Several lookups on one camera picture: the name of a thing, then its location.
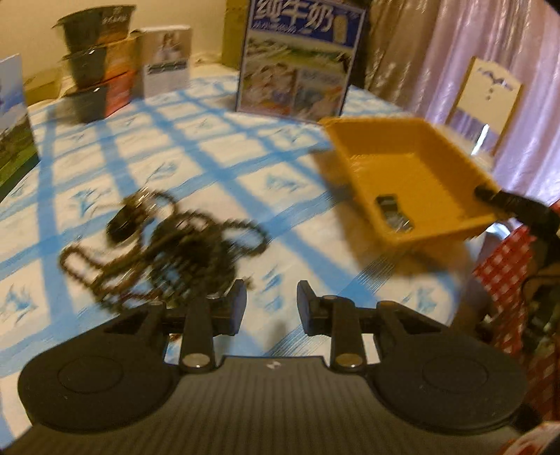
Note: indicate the small brown cardboard box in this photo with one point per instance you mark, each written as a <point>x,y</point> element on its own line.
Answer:
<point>41,87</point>

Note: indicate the blue milk carton box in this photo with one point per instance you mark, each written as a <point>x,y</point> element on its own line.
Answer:
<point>297,61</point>

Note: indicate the black instant noodle bowl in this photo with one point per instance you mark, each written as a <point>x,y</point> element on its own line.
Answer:
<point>92,65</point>
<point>94,103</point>
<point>94,26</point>

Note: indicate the white wooden chair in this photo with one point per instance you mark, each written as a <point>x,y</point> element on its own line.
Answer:
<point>488,96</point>

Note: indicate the pink patterned curtain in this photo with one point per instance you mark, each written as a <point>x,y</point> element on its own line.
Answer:
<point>437,48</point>

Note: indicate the small white box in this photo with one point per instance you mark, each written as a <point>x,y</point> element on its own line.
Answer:
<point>168,61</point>

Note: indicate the small black glossy object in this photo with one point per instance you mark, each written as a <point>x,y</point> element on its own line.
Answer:
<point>393,214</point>

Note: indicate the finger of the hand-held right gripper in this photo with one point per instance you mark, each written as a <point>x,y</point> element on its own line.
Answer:
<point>503,200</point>

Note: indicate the red checked cloth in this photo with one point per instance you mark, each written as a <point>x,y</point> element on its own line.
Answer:
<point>503,271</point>

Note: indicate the yellow plastic tray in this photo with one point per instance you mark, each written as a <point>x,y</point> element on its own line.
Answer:
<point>411,175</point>

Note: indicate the large cardboard box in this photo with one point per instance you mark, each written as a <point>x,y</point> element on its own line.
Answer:
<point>234,30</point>

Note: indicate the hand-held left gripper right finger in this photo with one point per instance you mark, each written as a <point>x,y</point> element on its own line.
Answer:
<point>305,308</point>

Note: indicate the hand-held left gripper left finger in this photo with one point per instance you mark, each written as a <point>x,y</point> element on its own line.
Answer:
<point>238,308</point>

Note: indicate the landscape print box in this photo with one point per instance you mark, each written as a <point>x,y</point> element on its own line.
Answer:
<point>15,131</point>

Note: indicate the black oval fob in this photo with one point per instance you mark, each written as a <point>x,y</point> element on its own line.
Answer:
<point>122,225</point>

